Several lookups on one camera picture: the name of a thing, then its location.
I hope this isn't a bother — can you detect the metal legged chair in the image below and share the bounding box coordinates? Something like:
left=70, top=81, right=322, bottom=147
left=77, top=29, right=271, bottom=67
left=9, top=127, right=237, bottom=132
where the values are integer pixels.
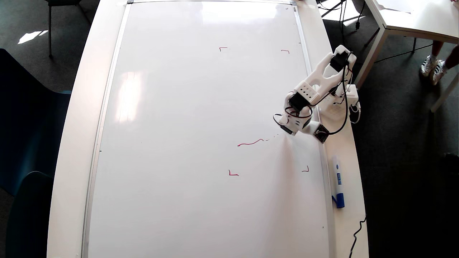
left=45, top=0, right=91, bottom=58

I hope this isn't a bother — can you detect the black cable at table edge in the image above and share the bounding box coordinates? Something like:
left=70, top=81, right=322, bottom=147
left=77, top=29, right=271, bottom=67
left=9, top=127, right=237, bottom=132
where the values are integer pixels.
left=349, top=214, right=367, bottom=258

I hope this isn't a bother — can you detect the white striped sneaker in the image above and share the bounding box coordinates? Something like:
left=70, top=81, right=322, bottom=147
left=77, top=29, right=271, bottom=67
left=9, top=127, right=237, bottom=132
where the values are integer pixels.
left=431, top=59, right=448, bottom=86
left=420, top=55, right=436, bottom=77

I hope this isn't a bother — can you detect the large white whiteboard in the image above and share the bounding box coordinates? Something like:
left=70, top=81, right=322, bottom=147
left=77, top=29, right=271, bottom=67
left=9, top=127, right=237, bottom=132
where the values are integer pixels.
left=82, top=0, right=336, bottom=258

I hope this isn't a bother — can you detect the large dark teal chair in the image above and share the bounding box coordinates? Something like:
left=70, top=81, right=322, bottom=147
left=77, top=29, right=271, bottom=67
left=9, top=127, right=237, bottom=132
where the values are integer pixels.
left=0, top=48, right=72, bottom=197

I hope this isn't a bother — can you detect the blue capped whiteboard marker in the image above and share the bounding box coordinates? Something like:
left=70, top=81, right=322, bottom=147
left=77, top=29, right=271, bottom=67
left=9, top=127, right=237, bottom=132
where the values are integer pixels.
left=331, top=155, right=346, bottom=209

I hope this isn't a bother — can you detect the thin black cable under table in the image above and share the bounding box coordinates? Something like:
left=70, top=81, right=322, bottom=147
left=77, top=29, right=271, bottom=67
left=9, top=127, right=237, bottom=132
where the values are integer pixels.
left=374, top=44, right=434, bottom=64

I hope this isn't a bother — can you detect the white side table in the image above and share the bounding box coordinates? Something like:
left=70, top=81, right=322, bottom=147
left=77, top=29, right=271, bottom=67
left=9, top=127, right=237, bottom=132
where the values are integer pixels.
left=353, top=0, right=459, bottom=113

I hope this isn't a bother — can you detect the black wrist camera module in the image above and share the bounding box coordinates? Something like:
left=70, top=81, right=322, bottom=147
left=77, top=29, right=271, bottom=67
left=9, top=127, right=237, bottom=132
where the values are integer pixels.
left=313, top=123, right=330, bottom=144

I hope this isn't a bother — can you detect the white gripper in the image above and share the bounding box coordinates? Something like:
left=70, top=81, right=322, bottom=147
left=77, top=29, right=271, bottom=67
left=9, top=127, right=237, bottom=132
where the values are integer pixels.
left=280, top=106, right=313, bottom=137

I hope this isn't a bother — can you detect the black floor cable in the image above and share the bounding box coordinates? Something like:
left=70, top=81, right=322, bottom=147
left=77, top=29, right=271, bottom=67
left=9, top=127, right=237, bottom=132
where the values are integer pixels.
left=317, top=0, right=363, bottom=33

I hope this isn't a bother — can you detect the black camera cable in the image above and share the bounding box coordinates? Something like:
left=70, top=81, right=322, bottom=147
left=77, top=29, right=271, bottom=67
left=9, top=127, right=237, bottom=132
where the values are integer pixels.
left=325, top=52, right=354, bottom=136

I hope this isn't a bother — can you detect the white base cable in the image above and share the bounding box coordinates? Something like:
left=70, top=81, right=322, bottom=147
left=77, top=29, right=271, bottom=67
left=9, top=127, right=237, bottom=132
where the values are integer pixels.
left=350, top=101, right=361, bottom=124

